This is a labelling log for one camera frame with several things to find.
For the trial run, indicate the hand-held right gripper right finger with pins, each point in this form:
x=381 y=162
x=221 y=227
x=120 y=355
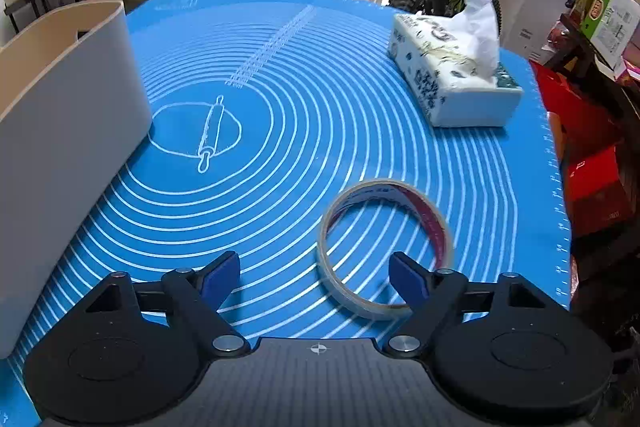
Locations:
x=407 y=277

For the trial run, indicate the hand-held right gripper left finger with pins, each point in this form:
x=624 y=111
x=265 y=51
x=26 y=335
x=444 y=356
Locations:
x=222 y=274

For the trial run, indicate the clear tape roll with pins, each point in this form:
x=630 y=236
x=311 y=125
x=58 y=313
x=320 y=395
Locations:
x=431 y=219

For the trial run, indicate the beige plastic storage bin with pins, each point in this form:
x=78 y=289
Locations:
x=60 y=132

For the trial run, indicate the blue silicone baking mat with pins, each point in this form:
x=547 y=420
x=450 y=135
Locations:
x=325 y=107

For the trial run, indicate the printed tissue pack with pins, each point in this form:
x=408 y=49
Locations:
x=450 y=77

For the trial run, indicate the red gift bag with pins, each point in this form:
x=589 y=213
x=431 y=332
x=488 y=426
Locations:
x=585 y=147

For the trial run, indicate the yellow-liquid bottle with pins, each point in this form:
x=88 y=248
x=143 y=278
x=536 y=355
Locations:
x=582 y=4

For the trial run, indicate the green and white box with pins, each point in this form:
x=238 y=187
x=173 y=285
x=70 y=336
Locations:
x=610 y=22

